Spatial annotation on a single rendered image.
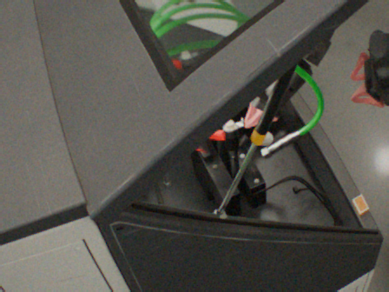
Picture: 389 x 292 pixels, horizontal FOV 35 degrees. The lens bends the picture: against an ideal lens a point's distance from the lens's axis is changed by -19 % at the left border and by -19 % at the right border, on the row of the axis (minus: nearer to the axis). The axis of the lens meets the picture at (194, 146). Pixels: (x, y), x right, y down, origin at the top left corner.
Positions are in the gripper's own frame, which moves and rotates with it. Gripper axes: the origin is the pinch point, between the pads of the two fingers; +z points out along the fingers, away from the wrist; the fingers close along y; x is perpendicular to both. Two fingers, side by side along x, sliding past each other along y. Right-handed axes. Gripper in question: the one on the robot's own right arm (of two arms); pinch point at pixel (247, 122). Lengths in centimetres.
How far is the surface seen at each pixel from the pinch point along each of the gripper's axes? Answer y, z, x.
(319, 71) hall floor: -117, 50, -124
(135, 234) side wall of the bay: 35, -5, 40
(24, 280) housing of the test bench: 49, 12, 45
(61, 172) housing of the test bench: 48, -8, 35
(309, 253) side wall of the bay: -6.2, -3.0, 33.9
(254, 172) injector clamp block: -10.2, 10.8, 1.2
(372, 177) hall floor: -122, 43, -56
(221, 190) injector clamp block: -4.4, 15.9, 4.2
